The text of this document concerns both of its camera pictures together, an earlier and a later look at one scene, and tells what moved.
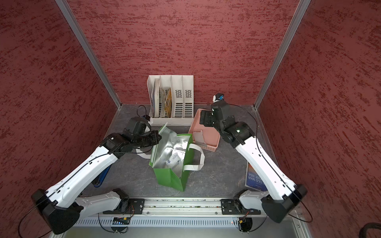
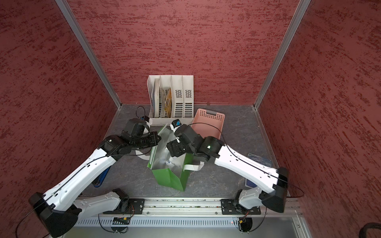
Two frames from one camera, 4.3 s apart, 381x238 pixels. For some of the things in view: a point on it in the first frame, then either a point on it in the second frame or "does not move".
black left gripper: x=155 y=141 does not move
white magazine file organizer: x=171 y=99 does not move
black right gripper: x=205 y=115 to x=174 y=147
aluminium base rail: x=186 y=207 does not move
